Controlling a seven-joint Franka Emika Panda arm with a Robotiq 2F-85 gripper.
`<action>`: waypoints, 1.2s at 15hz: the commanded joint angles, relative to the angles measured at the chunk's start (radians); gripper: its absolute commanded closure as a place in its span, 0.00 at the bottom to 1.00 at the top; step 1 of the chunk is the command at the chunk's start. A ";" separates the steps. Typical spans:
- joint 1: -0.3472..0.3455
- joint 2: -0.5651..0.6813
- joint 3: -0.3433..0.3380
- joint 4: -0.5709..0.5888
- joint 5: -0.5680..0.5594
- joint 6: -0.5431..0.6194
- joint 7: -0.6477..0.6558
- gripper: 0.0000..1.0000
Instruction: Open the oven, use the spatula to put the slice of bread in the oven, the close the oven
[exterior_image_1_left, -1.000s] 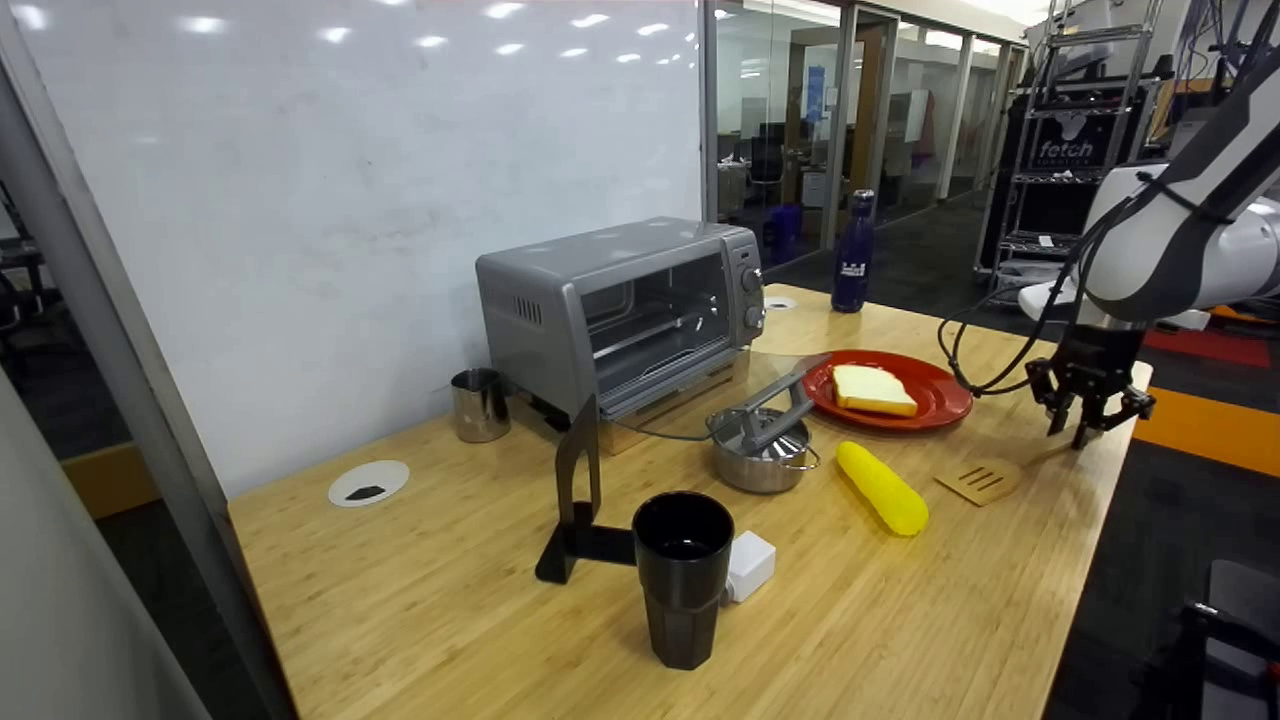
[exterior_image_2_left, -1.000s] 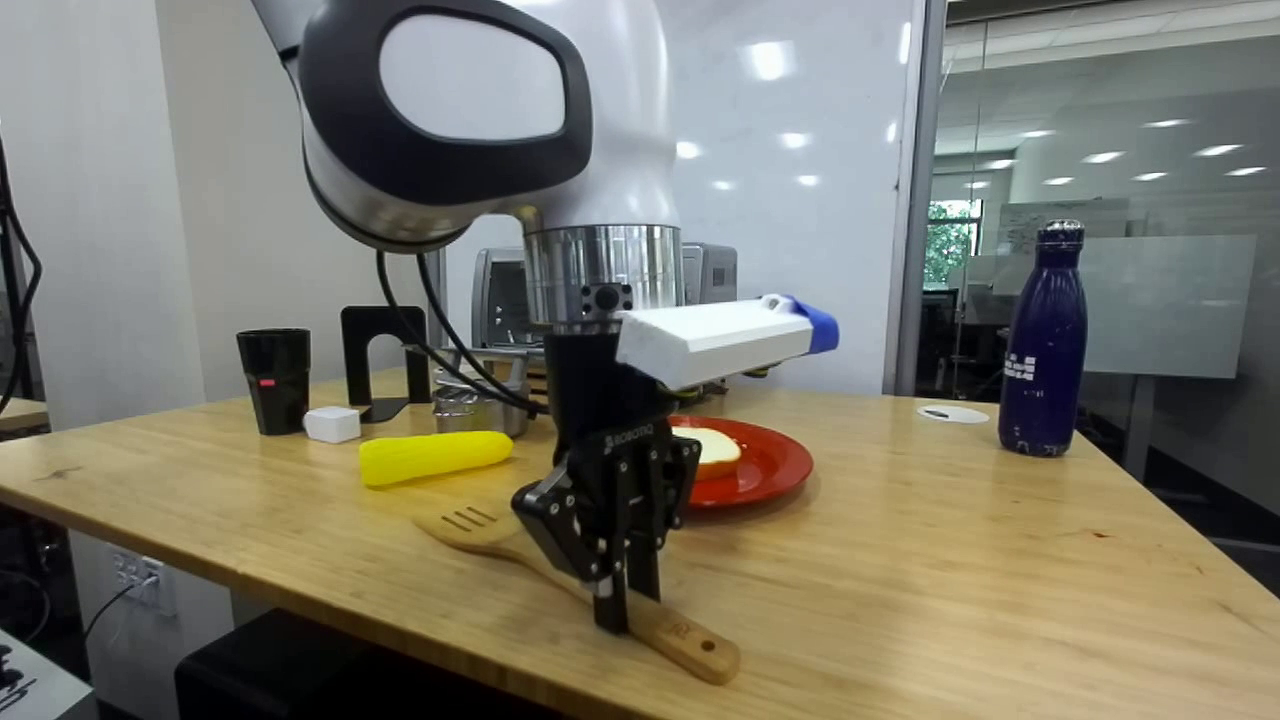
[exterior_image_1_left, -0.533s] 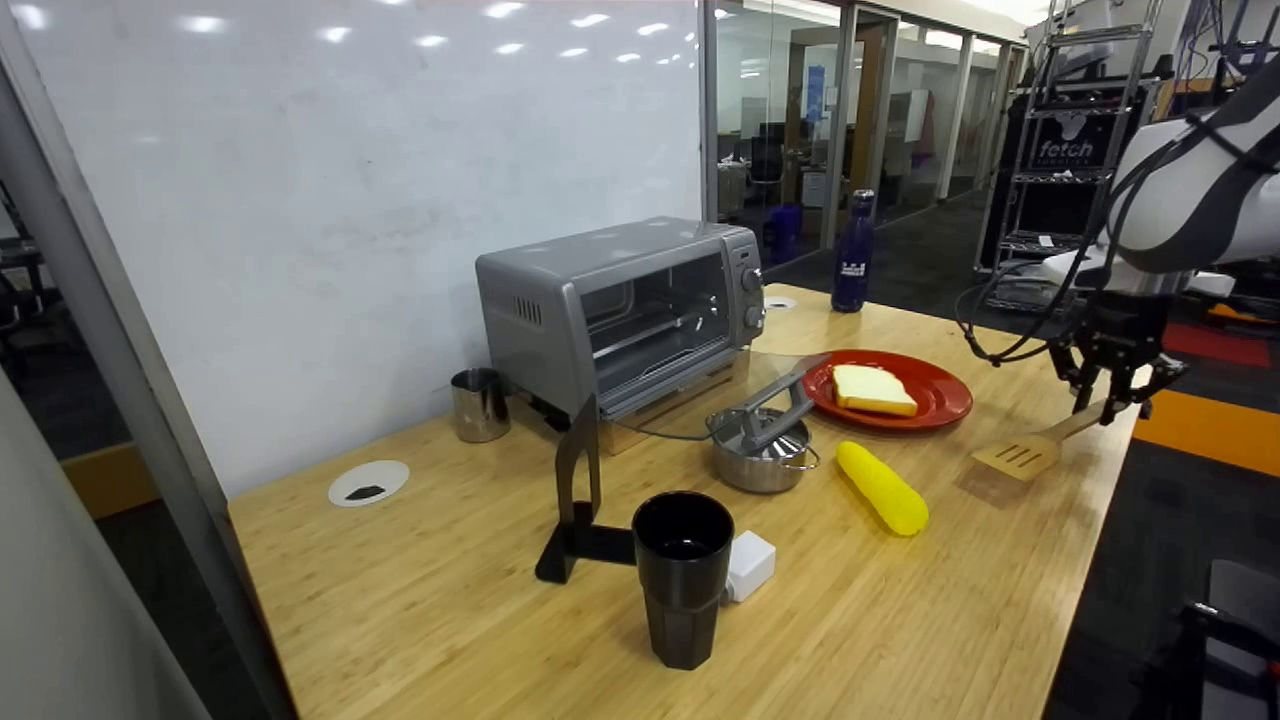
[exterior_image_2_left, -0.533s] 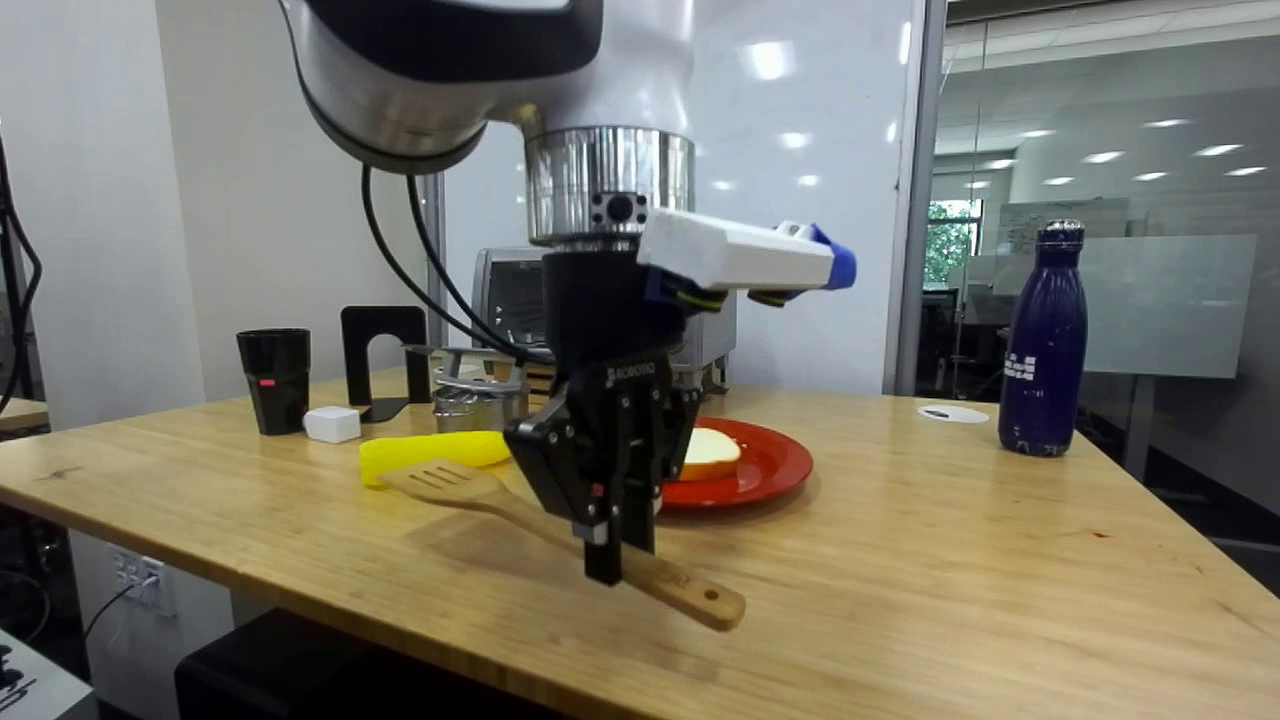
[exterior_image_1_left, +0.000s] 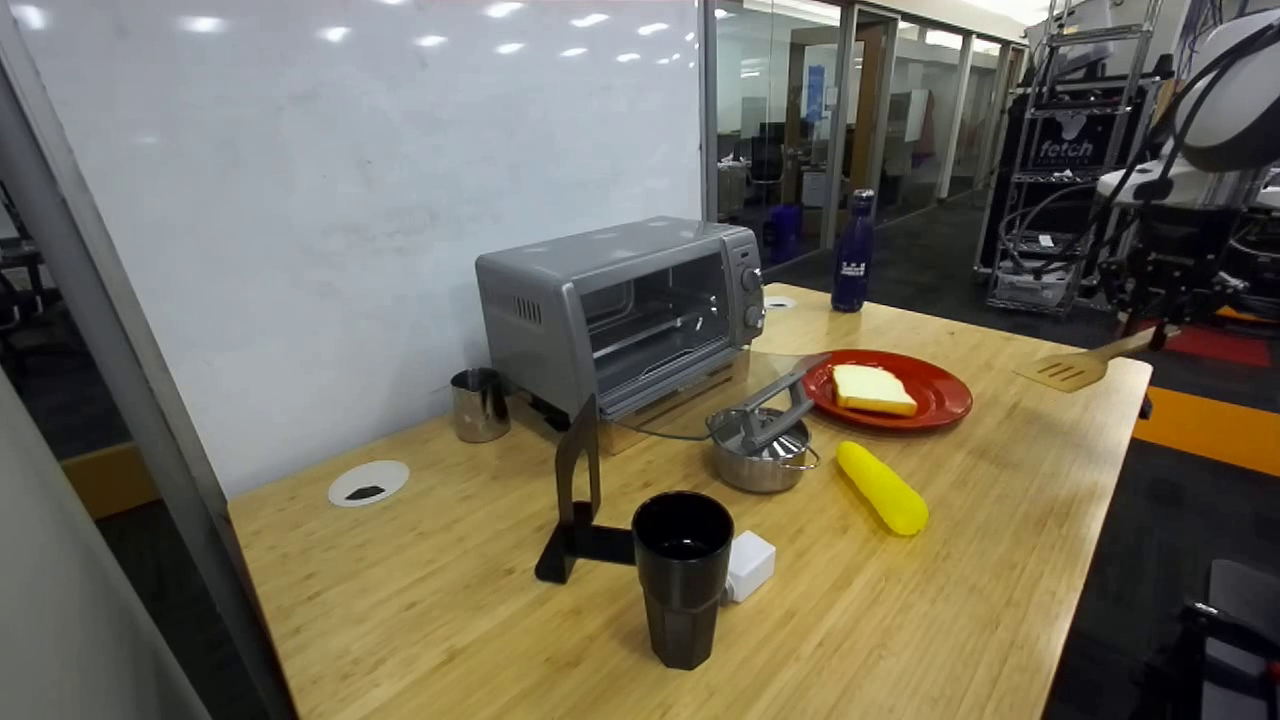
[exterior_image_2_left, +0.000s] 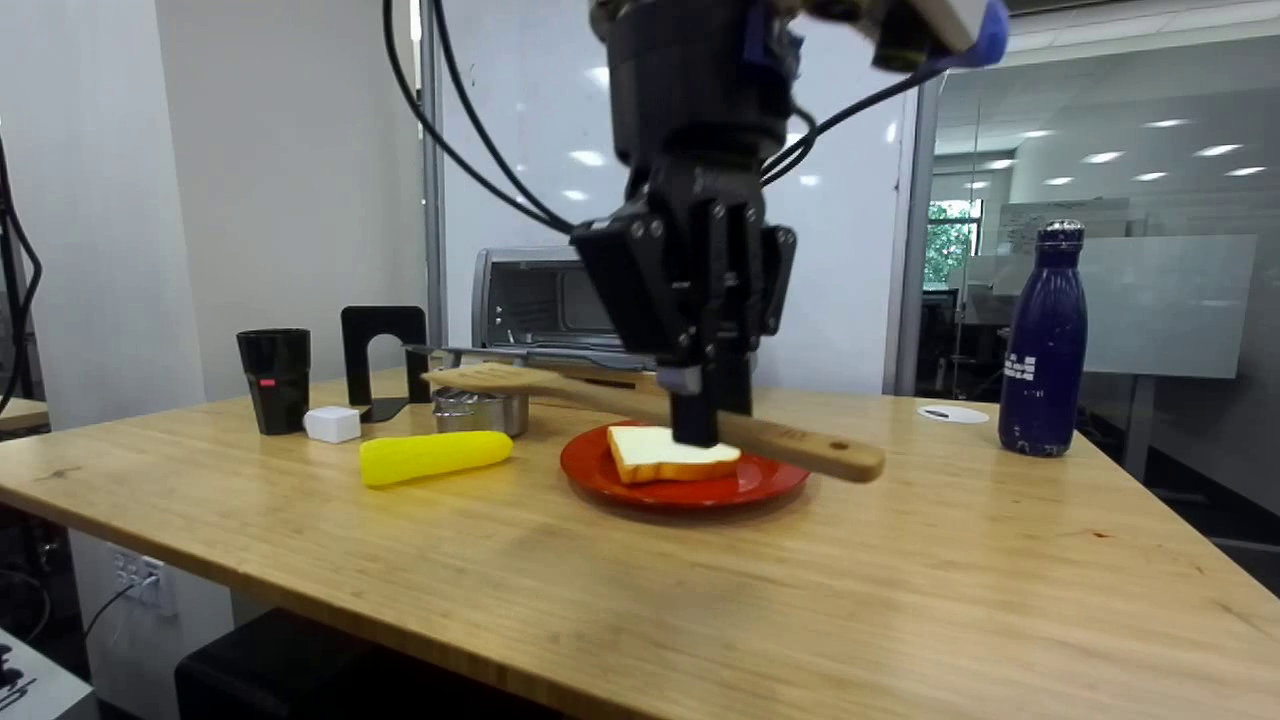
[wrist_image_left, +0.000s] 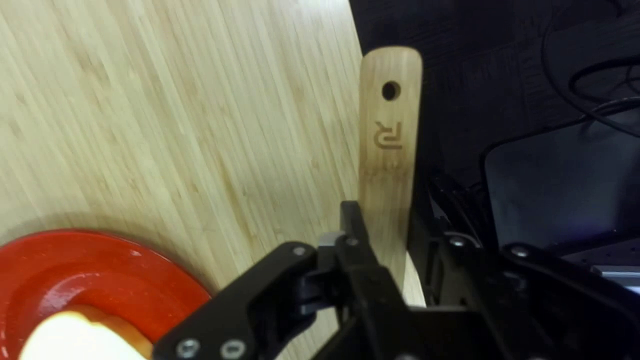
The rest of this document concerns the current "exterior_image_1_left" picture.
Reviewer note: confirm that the dark blue water bottle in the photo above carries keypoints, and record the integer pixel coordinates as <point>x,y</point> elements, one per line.
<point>853,262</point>

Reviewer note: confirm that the red plate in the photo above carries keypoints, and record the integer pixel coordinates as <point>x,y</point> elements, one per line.
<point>943,394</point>

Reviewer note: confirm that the metal shelving rack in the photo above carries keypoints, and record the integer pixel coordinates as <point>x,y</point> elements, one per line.
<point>1055,160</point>

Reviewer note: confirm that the framed whiteboard panel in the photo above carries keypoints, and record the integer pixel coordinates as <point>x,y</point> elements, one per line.
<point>266,202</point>

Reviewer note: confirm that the small white block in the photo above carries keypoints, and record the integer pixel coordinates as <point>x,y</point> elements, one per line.
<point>752,561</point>

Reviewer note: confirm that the small steel cup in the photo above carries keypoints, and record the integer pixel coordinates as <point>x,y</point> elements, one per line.
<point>480,405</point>

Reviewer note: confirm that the yellow toy corn cob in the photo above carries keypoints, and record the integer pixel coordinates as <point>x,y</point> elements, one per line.
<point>882,491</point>

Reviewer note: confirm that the black metal bookend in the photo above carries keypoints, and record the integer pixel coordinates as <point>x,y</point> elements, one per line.
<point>579,464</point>

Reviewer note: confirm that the wooden slotted spatula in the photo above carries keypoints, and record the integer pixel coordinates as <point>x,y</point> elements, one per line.
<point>1065,369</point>

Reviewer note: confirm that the white bread slice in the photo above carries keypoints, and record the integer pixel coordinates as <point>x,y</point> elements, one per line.
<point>875,391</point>

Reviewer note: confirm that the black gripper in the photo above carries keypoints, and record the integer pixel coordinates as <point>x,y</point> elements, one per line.
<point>1181,254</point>

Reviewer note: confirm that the black plastic tumbler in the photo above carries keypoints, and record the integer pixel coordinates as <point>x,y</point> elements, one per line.
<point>686,586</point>

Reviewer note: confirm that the small steel pot with lid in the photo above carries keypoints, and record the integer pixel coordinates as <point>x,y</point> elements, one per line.
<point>752,475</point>

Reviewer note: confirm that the black chair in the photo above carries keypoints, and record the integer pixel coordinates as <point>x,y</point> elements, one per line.
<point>1240,640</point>

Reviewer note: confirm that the silver toaster oven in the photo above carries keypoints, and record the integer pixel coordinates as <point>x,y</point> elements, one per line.
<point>535,314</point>

